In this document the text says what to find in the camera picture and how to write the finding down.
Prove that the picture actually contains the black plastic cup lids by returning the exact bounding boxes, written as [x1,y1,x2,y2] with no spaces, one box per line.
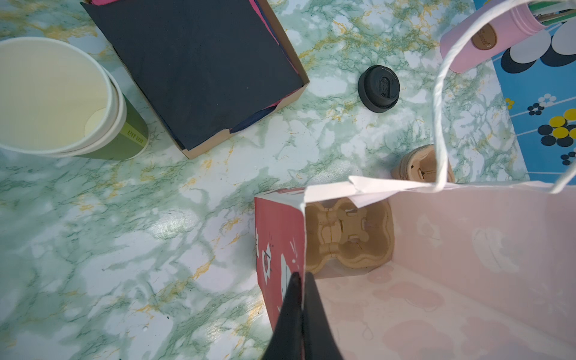
[358,65,401,113]

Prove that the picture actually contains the brown pulp cup carrier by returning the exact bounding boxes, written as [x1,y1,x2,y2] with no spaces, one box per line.
[305,197,395,274]
[391,145,437,183]

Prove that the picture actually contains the pink cup straw holder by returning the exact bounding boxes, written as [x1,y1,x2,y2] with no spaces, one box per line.
[439,1,545,74]

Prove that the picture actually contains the green white wrapped straws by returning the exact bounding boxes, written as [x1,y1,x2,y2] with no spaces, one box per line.
[528,0,575,26]

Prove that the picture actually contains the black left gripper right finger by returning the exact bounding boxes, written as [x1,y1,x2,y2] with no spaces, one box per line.
[302,272,344,360]

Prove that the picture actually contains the white green paper cup stack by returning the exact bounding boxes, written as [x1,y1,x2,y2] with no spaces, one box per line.
[1,37,149,161]

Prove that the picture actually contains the red white paper gift bag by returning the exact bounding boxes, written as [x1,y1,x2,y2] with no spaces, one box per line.
[253,0,576,360]

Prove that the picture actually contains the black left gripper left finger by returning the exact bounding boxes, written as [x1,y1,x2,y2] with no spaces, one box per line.
[262,272,302,360]

